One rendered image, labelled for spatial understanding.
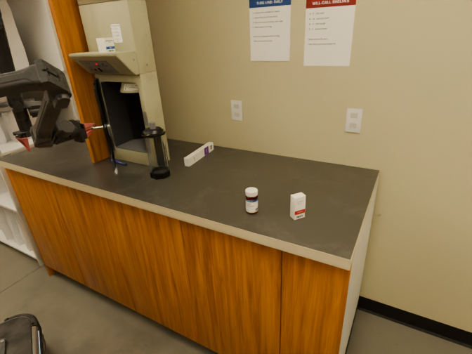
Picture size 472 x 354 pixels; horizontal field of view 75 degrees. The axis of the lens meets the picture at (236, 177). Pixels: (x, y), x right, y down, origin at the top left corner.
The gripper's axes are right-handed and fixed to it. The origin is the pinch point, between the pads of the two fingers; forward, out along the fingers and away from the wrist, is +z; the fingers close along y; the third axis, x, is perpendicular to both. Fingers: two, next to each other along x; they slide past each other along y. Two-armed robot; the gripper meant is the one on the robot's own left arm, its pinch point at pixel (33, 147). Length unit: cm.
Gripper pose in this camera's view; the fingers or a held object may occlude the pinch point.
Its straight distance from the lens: 181.3
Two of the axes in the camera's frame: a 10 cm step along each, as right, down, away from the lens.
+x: -8.7, -1.7, 4.6
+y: 4.9, -4.0, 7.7
